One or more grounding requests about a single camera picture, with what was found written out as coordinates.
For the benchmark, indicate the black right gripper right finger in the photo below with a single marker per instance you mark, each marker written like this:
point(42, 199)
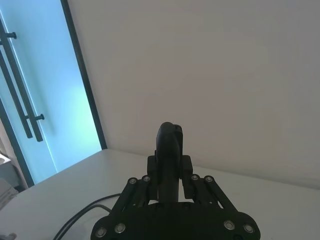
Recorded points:
point(212, 195)

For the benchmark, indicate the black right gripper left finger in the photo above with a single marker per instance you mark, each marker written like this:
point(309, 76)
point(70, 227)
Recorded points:
point(140, 192)

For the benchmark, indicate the frosted glass door black frame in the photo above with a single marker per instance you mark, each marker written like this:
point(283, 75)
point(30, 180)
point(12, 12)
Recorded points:
point(50, 87)

